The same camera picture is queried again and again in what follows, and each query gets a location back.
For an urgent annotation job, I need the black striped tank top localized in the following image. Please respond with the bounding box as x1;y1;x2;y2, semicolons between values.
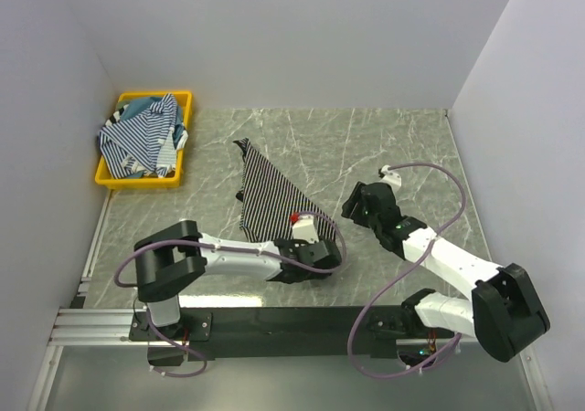
234;138;324;243

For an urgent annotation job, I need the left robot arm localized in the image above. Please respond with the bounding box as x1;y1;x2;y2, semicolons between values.
134;219;343;340

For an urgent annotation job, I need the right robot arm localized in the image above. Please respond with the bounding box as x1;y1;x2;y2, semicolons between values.
342;182;550;362

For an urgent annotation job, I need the light striped tank top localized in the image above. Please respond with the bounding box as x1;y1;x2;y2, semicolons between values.
154;131;188;177

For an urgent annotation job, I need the blue white striped tank top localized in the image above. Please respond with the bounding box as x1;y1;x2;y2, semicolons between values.
98;93;178;179

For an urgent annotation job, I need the teal tank top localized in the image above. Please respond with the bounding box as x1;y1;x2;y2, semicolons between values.
120;96;188;145

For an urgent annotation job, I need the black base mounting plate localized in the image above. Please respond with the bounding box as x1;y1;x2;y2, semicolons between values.
128;304;440;369

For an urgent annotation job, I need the yellow plastic bin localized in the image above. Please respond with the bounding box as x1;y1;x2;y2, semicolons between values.
95;90;194;190

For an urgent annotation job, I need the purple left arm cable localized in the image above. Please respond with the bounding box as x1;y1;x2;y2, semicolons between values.
113;209;348;379

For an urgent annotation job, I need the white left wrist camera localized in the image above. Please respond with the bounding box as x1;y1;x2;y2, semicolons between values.
290;213;319;244

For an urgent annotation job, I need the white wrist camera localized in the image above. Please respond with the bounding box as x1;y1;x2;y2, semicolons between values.
290;213;319;244
378;165;402;192

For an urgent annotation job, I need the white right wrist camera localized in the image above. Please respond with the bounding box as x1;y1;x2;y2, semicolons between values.
378;165;402;192

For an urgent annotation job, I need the aluminium extrusion rail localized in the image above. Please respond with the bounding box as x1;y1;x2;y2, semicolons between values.
48;305;138;348

